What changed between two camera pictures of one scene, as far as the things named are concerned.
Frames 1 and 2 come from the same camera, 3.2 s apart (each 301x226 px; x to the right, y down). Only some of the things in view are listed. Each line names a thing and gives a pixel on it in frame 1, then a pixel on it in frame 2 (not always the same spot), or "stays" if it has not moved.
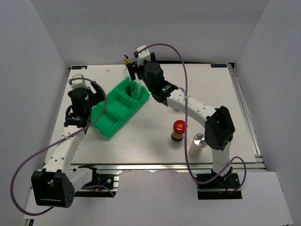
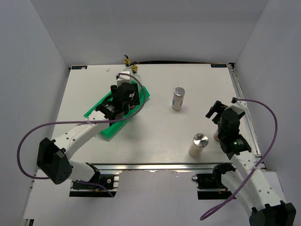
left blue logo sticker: x=79 y=67 stays
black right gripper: x=133 y=68 → x=217 y=107
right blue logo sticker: x=218 y=65 stays
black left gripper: x=97 y=97 → x=136 y=100
